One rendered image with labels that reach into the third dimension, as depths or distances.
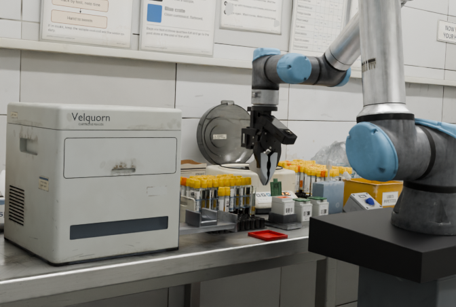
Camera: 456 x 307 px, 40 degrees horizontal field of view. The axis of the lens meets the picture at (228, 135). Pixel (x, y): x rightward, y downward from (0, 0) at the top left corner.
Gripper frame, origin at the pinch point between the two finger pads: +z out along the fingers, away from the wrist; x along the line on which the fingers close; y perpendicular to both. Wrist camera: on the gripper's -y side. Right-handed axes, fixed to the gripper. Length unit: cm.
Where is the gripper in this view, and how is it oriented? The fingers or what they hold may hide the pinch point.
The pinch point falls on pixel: (267, 181)
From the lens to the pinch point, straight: 169.7
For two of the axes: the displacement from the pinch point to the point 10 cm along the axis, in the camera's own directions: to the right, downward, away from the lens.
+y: -6.4, -0.6, 7.7
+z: -0.4, 10.0, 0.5
